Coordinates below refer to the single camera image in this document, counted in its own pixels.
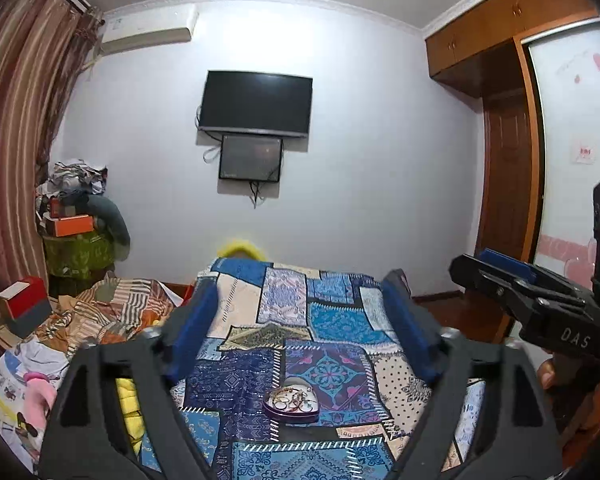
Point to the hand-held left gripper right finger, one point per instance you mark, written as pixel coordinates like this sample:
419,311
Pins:
410,335

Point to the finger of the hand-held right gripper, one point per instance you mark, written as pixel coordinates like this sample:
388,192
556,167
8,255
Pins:
480,280
505,261

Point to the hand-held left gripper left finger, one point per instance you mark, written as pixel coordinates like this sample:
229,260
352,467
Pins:
190,335

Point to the gold jewelry piece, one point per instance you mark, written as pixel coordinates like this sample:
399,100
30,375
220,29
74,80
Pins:
281,400

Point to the heart-shaped tin box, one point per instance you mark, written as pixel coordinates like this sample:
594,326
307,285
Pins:
275,414

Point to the person's right hand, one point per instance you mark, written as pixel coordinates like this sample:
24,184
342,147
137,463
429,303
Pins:
546,375

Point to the person's orange garment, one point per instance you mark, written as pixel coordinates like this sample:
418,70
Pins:
595,410

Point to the blue patchwork blanket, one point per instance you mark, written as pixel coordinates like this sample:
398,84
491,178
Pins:
330,325

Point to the orange striped blanket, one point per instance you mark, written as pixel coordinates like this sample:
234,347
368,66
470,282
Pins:
115,300

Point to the brown wooden door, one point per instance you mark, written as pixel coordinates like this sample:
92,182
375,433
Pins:
507,170

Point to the yellow cloth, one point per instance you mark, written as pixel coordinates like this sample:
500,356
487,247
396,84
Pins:
127,405

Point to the yellow round object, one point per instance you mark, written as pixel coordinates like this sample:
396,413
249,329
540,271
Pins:
240,250

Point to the white wardrobe sliding door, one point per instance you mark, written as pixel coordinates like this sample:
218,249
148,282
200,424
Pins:
565,160

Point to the orange box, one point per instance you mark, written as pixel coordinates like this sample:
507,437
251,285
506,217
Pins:
70,225

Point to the pink plush toy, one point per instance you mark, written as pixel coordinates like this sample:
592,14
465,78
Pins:
37,395

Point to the red and grey box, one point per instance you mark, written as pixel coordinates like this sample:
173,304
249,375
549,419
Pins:
25,305

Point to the small red box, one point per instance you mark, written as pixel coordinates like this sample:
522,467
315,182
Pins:
56,207

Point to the white printed cloth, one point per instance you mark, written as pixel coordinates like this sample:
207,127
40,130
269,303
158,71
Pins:
7,385

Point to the pile of clothes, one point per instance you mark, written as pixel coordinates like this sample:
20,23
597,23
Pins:
72,177

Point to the wooden overhead cabinet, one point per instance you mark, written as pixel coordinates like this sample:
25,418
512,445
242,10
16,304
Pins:
480,35

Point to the striped brown curtain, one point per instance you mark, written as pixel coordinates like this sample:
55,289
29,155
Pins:
15,135

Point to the white air conditioner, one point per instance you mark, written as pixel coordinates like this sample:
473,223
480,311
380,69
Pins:
145,30

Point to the small black wall monitor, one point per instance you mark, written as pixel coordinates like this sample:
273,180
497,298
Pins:
250,157

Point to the large black wall television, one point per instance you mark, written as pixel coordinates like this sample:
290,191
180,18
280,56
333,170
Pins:
255,102

